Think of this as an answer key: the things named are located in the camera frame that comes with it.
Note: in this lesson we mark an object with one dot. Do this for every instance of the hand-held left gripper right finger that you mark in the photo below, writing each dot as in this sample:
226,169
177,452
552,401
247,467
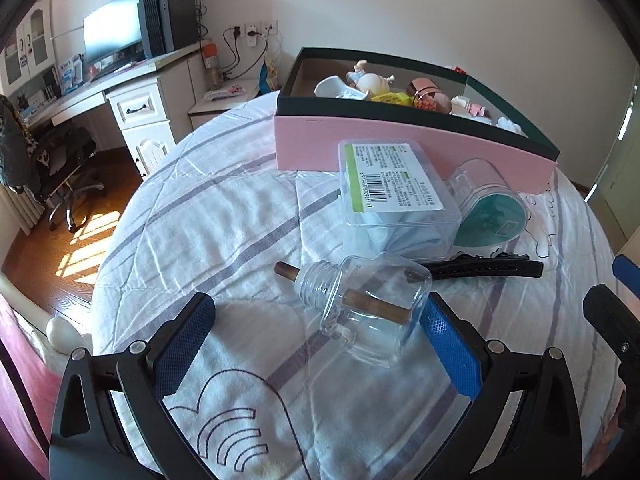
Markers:
450,352

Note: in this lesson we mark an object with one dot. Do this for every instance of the pink paper packet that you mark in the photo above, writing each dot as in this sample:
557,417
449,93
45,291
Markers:
227,91

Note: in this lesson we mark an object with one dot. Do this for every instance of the grey jacket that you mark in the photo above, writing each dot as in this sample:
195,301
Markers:
12,145

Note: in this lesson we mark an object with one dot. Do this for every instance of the rose gold cup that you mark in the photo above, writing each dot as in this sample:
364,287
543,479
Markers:
425,87

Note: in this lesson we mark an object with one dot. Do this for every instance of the white nightstand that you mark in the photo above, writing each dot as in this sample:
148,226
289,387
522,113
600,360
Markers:
220,107

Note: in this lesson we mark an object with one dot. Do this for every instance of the small white ornament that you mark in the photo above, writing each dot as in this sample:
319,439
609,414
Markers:
511,126

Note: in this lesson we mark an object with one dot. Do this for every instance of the pink bed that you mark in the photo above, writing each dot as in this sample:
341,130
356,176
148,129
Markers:
25,360

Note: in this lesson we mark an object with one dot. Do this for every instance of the white glass door cabinet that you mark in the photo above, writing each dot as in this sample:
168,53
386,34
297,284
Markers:
22,45

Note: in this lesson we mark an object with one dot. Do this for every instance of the blue snack bag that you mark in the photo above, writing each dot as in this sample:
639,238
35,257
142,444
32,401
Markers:
270,75

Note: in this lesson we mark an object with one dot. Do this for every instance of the black hair clip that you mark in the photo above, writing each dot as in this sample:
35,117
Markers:
480,269

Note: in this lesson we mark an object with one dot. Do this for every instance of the white door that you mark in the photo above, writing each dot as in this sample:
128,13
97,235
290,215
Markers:
617,170

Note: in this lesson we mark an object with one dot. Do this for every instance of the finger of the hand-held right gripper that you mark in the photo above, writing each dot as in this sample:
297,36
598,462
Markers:
610,317
627,270

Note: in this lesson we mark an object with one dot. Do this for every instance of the white scoop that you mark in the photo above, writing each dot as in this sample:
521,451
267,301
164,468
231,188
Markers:
340,89

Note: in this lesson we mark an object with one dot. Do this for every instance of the white desk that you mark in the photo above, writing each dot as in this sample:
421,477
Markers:
140,105

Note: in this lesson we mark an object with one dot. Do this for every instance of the pink cardboard box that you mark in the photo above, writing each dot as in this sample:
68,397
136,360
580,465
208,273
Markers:
320,145

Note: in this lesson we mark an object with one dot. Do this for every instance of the white striped quilt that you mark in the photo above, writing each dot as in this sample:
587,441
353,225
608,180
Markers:
210,220

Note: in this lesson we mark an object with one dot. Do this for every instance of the blue wipes pack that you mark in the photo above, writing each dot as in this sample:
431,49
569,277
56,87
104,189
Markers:
70,75

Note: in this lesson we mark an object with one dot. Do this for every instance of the orange cap bottle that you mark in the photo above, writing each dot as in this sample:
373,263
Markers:
211,62

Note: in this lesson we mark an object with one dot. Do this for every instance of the black computer monitor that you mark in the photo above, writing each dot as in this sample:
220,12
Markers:
112,30

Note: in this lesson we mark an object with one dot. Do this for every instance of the black office chair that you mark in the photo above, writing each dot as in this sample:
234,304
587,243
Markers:
55,165

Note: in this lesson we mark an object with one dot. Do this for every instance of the clear round teal container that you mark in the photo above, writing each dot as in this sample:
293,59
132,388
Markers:
492,215

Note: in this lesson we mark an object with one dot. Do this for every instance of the clear glass bottle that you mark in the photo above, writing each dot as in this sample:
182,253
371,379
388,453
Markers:
372,332

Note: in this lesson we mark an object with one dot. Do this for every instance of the yellow highlighter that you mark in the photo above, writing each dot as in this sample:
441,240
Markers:
392,98

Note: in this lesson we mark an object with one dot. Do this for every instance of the small doll figurine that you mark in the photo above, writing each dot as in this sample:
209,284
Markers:
367,80

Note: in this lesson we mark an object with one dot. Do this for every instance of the black keyboard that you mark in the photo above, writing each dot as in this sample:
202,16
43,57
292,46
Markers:
112,66

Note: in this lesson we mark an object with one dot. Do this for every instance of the black computer tower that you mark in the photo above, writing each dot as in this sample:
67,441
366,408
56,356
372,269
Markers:
170,17

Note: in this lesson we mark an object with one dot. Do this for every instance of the clear plastic box green label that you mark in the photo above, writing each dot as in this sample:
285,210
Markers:
395,180

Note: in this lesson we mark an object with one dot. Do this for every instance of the white wall socket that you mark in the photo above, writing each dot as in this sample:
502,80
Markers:
270,27
252,32
236,33

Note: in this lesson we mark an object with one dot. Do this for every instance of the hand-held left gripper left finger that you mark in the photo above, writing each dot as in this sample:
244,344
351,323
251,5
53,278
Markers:
182,349

